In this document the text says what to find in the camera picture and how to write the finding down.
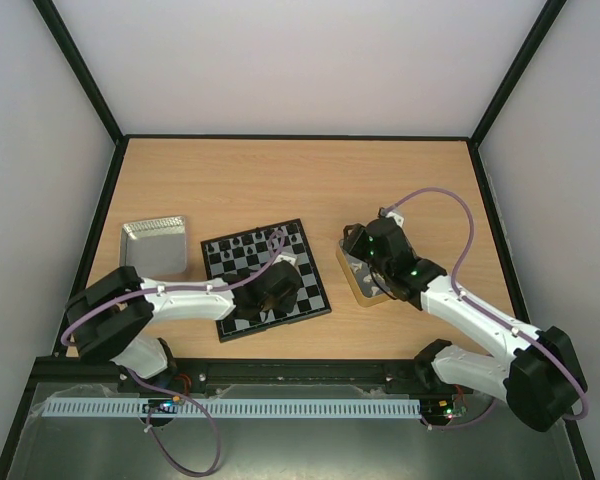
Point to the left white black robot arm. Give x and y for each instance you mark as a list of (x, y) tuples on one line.
[(106, 321)]

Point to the gold square tin tray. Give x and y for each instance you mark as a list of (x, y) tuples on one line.
[(365, 296)]

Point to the light blue cable duct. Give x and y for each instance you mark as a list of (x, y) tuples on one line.
[(220, 408)]

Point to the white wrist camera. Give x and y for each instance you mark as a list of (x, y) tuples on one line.
[(394, 215), (289, 258)]

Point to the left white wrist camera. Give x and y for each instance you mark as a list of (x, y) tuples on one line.
[(289, 258)]

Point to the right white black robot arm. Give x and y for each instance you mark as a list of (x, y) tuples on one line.
[(535, 372)]

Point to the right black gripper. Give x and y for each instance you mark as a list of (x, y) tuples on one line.
[(358, 240)]

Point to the silver square tin lid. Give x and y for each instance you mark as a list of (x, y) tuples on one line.
[(155, 247)]

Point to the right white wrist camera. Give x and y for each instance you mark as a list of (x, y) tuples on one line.
[(394, 215)]

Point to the black metal frame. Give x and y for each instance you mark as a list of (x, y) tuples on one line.
[(68, 371)]

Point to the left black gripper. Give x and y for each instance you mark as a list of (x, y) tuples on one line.
[(288, 304)]

